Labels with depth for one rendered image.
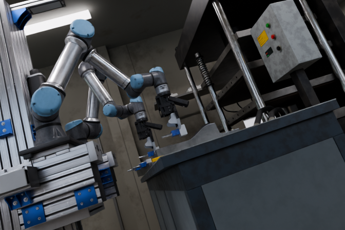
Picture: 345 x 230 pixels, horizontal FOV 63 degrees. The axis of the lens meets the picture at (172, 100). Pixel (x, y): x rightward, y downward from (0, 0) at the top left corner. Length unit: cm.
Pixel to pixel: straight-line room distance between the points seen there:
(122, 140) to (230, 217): 354
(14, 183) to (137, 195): 318
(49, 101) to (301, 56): 132
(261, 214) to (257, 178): 11
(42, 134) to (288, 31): 141
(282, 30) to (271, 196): 103
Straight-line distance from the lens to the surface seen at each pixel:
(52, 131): 140
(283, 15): 182
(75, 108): 484
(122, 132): 442
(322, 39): 238
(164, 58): 494
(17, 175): 129
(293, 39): 176
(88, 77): 186
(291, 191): 107
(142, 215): 436
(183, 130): 145
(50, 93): 131
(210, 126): 163
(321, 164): 114
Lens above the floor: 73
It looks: 14 degrees up
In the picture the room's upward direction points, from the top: 19 degrees counter-clockwise
